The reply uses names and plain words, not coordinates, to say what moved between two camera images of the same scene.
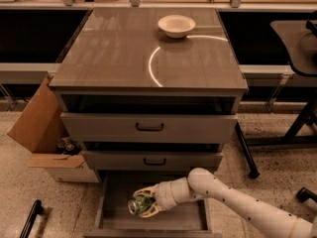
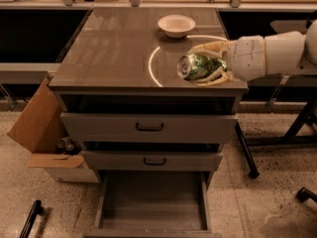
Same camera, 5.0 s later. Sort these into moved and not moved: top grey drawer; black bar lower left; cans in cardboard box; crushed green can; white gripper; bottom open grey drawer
Moved: crushed green can; white gripper
Not moved: black bar lower left; bottom open grey drawer; top grey drawer; cans in cardboard box
